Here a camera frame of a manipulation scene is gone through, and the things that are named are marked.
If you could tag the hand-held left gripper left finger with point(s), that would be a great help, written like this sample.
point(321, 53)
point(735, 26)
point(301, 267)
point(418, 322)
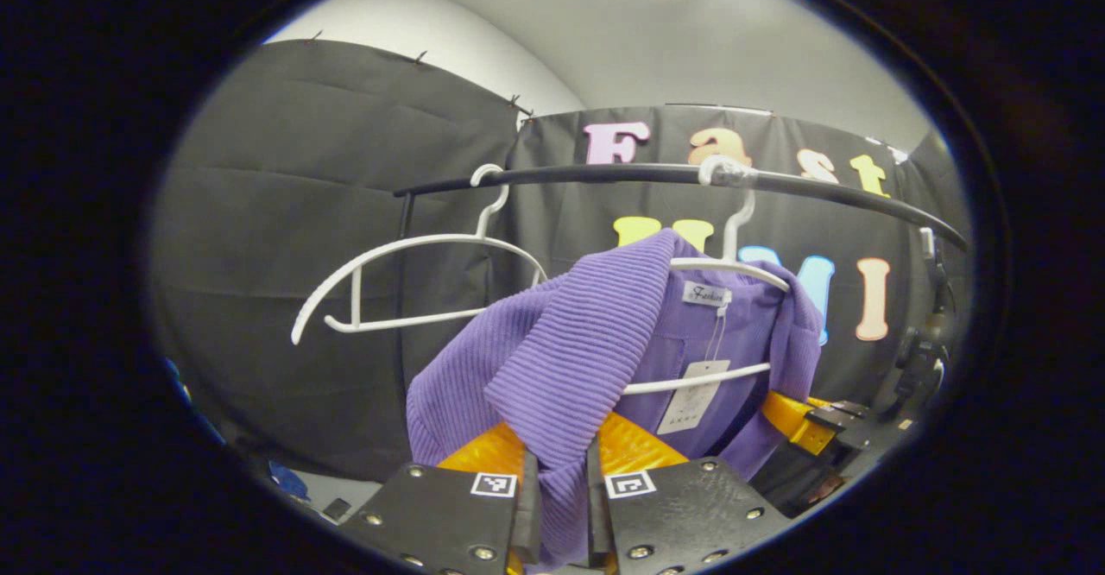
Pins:
point(525, 514)

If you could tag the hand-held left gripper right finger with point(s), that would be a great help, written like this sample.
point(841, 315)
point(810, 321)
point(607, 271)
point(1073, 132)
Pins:
point(596, 514)

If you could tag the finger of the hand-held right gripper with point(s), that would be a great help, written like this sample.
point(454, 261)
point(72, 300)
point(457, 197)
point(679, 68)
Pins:
point(794, 415)

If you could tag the purple ribbed jacket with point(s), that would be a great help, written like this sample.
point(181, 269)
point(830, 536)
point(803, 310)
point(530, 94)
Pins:
point(570, 350)

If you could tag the white hanger with taped hook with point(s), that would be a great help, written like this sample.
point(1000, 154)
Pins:
point(723, 171)

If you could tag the white plastic hanger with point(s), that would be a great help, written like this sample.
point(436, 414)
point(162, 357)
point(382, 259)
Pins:
point(356, 299)

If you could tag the black metal clothes rack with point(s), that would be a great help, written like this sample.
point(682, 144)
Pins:
point(604, 173)

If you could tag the small black box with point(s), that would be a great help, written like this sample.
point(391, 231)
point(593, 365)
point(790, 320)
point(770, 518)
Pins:
point(337, 509)

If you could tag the blue object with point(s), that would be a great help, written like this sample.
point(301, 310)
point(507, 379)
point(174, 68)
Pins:
point(289, 482)

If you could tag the black backdrop cloth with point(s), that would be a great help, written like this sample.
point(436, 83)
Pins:
point(302, 212)

